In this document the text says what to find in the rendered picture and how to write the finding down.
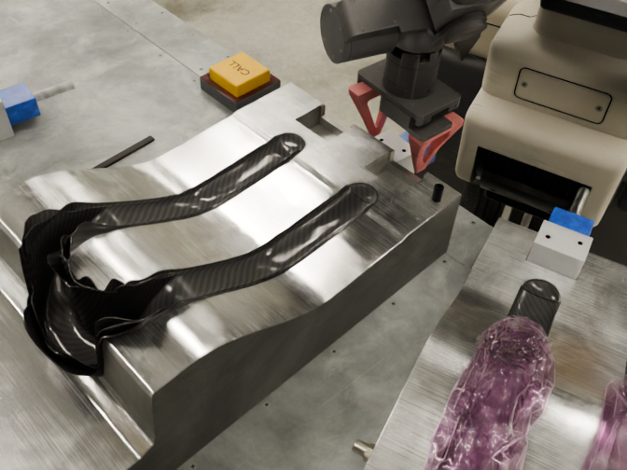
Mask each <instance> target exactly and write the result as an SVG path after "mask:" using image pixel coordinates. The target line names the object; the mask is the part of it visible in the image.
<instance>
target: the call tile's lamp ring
mask: <svg viewBox="0 0 627 470"><path fill-rule="evenodd" d="M209 76H210V72H209V73H207V74H205V75H203V76H200V78H202V79H203V80H205V81H206V82H207V83H209V84H210V85H211V86H213V87H214V88H216V89H217V90H219V91H220V92H222V93H223V94H224V95H226V96H227V97H229V98H230V99H231V100H233V101H234V102H235V103H238V102H240V101H241V100H243V99H245V98H247V97H249V96H251V95H253V94H254V93H256V92H258V91H260V90H263V89H265V88H267V87H269V86H270V85H272V84H274V83H276V82H278V81H279V80H280V79H279V78H277V77H276V76H274V75H272V74H271V73H270V78H271V79H272V80H271V81H269V82H267V83H265V84H263V85H261V86H259V87H257V88H256V89H254V90H251V91H249V92H247V93H246V94H244V95H242V96H240V97H238V98H236V97H234V96H233V95H232V94H230V93H229V92H227V91H226V90H224V89H223V88H221V87H220V86H219V85H217V83H215V82H214V81H213V80H211V79H210V78H208V77H209Z"/></svg>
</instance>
